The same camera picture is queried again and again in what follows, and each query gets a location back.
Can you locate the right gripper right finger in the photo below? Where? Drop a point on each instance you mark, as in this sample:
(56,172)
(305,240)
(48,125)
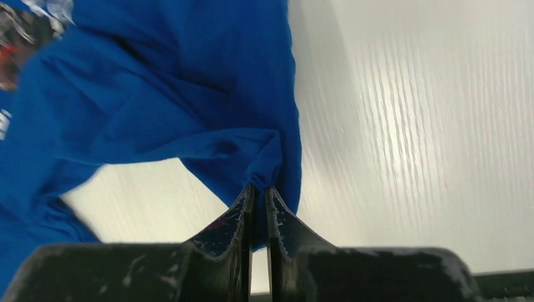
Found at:
(306,267)

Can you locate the blue printed t-shirt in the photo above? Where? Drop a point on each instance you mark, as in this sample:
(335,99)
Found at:
(90,83)

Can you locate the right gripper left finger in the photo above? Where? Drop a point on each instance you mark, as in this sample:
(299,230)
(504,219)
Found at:
(213,265)

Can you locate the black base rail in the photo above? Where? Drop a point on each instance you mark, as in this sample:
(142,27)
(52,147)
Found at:
(506,286)

